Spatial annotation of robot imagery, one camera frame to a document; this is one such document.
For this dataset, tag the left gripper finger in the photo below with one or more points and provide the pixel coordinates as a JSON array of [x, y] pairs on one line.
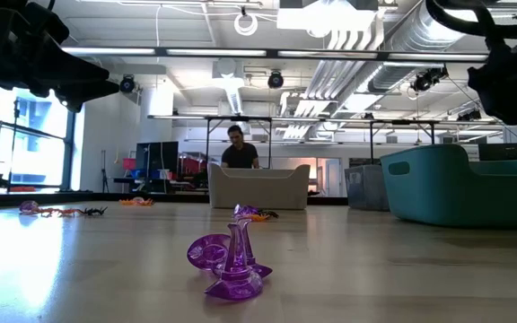
[[88, 92], [74, 67]]

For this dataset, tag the purple plastic witch hat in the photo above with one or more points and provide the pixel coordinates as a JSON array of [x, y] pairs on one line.
[[245, 211], [207, 253], [263, 270], [138, 199], [28, 206], [236, 282]]

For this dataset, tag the orange plastic spider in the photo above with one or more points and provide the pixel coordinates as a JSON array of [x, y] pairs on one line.
[[128, 203], [56, 212], [258, 218]]

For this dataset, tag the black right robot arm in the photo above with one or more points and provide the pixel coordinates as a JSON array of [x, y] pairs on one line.
[[510, 85]]

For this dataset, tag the black pole stand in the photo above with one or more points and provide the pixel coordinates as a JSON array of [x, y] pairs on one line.
[[15, 107]]

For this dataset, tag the black tripod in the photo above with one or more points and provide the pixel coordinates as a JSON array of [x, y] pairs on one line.
[[104, 172]]

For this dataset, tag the black computer monitor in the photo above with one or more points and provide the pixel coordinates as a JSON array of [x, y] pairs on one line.
[[507, 151], [157, 157]]

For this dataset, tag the person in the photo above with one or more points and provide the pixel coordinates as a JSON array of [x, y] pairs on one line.
[[239, 157]]

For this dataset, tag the overhead LED light bar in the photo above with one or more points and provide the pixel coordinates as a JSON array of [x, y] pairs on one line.
[[272, 53]]

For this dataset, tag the white plastic bin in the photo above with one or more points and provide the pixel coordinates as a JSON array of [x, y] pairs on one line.
[[258, 193]]

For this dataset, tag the grey translucent plastic bin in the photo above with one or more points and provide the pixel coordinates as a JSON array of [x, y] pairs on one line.
[[366, 188]]

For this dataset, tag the black ceiling spotlight cluster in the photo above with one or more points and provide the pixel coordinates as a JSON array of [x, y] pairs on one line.
[[424, 81]]

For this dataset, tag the teal plastic bin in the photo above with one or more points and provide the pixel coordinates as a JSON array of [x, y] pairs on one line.
[[442, 197]]

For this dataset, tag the black window frame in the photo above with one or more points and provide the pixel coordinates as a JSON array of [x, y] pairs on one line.
[[69, 148]]

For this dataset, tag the black aluminium rig frame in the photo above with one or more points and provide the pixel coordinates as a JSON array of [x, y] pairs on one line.
[[61, 198]]

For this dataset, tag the white ceiling duct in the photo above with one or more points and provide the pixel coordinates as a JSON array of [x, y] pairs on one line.
[[229, 85]]

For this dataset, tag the black background rig frame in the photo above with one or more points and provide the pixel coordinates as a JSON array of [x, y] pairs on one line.
[[402, 121], [240, 119]]

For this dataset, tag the silver ventilation duct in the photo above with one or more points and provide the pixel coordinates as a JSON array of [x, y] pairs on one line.
[[411, 36]]

